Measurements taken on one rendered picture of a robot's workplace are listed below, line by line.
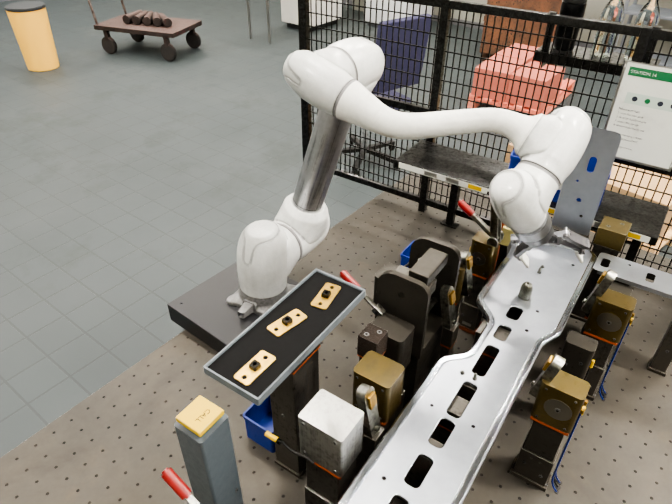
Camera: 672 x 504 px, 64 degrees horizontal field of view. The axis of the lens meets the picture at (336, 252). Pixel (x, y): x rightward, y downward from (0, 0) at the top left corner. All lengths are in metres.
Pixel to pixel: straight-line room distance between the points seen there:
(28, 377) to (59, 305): 0.49
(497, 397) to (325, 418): 0.41
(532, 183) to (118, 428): 1.22
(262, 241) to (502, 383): 0.79
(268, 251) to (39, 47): 5.54
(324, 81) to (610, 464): 1.19
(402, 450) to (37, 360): 2.16
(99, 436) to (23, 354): 1.46
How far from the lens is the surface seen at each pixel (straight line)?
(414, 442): 1.17
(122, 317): 3.05
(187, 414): 1.02
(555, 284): 1.61
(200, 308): 1.81
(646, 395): 1.85
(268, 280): 1.69
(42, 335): 3.11
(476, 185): 1.96
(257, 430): 1.47
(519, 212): 1.20
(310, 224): 1.74
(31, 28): 6.88
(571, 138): 1.27
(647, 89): 1.95
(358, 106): 1.30
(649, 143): 2.00
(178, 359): 1.76
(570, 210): 1.83
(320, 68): 1.34
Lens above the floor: 1.95
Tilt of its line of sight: 36 degrees down
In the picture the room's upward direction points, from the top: straight up
